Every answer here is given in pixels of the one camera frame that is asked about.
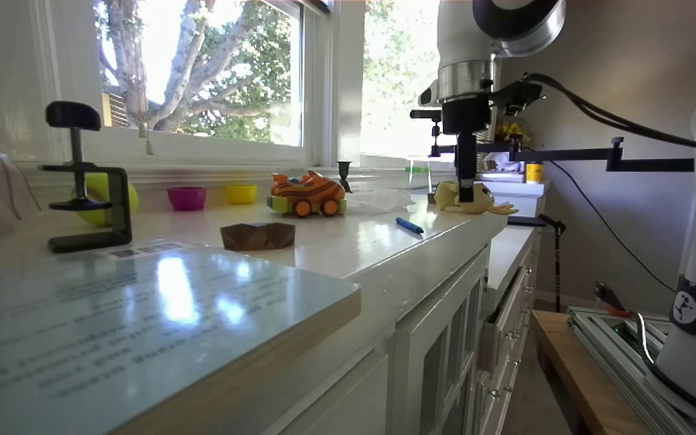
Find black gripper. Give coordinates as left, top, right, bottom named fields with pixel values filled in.
left=417, top=89, right=498, bottom=206

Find yellow plush bunny toy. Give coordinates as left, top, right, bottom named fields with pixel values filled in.
left=431, top=179, right=519, bottom=217

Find orange toy car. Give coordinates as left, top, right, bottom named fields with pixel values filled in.
left=267, top=167, right=349, bottom=220

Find clear glass jar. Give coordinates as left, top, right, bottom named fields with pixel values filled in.
left=403, top=158, right=436, bottom=194

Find blue marker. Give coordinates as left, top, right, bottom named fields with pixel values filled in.
left=394, top=215, right=428, bottom=239

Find black floor stand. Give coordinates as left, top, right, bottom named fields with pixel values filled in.
left=506, top=210, right=570, bottom=315

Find white cabinet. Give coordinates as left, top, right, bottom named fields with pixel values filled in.
left=115, top=179, right=547, bottom=435

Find small brown wooden block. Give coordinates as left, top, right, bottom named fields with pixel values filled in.
left=217, top=220, right=298, bottom=255

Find yellow plastic bowl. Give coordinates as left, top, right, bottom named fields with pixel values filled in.
left=221, top=181, right=263, bottom=209

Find wooden board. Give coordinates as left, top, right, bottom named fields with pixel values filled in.
left=530, top=307, right=650, bottom=435

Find purple plastic bowl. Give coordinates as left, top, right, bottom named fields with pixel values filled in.
left=164, top=185, right=211, bottom=215

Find yellow-green tennis ball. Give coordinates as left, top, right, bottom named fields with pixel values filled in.
left=77, top=173, right=144, bottom=229

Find light blue book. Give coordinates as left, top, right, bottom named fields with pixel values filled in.
left=0, top=241, right=365, bottom=435

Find black table clamp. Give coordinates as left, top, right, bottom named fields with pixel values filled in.
left=37, top=100, right=135, bottom=256

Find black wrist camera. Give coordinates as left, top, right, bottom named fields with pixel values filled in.
left=490, top=77, right=547, bottom=117

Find black articulated camera mount arm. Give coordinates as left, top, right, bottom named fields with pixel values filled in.
left=409, top=106, right=696, bottom=175

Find black camera cable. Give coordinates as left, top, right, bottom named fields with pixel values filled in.
left=525, top=70, right=696, bottom=158

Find aluminium frame rails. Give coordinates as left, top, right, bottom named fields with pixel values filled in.
left=568, top=307, right=696, bottom=435

